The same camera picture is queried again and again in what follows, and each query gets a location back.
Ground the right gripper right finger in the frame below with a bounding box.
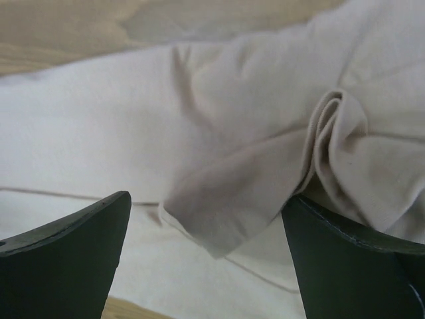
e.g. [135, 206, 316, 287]
[282, 195, 424, 319]

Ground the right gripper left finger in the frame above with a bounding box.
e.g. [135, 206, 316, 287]
[1, 191, 131, 318]

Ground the beige t-shirt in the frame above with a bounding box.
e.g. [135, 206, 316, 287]
[1, 1, 424, 318]

